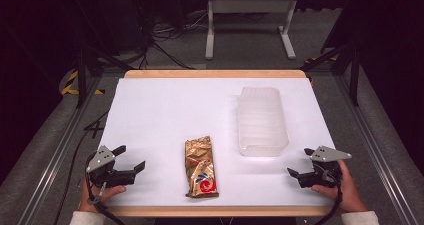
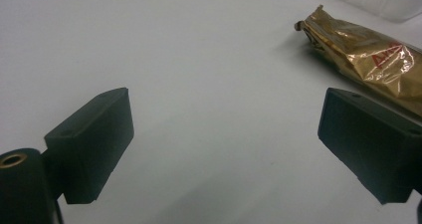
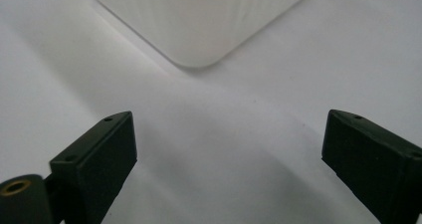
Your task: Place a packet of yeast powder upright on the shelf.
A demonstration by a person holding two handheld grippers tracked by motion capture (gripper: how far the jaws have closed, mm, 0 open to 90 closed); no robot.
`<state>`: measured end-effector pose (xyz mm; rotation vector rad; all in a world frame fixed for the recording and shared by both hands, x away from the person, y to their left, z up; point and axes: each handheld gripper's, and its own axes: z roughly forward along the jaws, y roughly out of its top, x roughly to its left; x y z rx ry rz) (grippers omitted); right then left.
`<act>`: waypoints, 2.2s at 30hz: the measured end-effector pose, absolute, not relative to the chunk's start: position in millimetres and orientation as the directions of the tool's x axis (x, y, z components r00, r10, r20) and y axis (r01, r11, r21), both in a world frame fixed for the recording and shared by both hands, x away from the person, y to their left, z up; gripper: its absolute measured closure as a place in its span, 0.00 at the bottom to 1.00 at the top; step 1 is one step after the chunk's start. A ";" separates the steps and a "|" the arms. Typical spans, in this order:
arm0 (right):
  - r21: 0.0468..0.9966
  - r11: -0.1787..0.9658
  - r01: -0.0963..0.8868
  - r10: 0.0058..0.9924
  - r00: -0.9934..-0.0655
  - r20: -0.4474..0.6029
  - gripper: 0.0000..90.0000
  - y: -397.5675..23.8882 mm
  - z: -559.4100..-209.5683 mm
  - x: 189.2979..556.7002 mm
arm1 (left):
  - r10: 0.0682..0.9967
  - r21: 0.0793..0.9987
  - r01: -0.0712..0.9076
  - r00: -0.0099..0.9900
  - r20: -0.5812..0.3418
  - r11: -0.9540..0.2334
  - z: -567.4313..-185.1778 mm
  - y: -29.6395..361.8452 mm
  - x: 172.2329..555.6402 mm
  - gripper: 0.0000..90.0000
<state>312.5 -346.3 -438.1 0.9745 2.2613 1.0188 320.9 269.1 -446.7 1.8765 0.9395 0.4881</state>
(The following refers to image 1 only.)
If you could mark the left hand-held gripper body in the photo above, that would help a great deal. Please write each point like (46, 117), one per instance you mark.
(104, 175)

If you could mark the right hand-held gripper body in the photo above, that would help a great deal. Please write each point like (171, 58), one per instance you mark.
(325, 173)

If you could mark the clear plastic container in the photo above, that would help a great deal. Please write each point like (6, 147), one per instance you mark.
(261, 121)

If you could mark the gold snack packet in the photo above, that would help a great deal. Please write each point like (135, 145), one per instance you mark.
(201, 171)

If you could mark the person's left hand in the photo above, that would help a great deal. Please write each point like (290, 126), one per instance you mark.
(100, 195)

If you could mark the person's right hand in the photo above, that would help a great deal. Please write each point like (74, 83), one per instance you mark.
(348, 193)

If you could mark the white table mat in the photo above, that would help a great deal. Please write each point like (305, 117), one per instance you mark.
(160, 118)

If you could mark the yellow black floor tape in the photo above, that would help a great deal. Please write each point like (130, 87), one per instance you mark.
(71, 85)

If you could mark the black tripod stand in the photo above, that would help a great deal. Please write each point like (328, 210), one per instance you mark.
(354, 71)
(81, 71)

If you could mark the wooden table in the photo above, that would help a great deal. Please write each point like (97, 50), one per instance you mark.
(213, 73)

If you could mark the white metal stand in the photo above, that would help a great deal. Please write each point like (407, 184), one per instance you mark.
(250, 4)

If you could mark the aluminium frame rail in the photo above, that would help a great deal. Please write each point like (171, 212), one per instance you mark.
(56, 151)
(376, 151)

